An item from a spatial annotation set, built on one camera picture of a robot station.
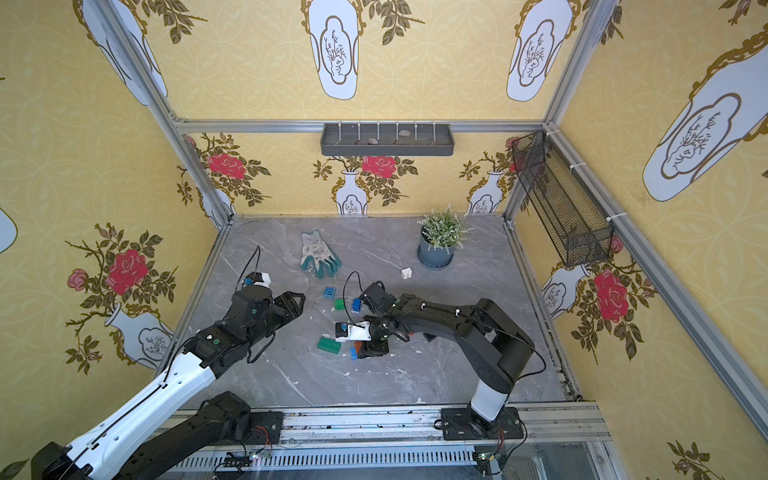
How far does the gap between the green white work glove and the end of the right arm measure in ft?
0.99

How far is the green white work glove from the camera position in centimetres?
105

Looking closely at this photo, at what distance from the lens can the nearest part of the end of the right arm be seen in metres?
0.65
